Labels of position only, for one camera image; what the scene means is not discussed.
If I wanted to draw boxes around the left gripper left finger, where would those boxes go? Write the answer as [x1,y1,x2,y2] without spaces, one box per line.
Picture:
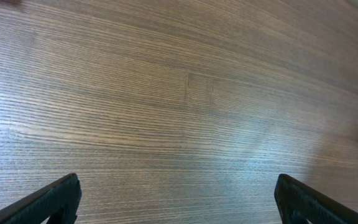
[0,173,82,224]

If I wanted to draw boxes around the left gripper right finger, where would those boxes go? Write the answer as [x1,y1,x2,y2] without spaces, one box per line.
[274,174,358,224]

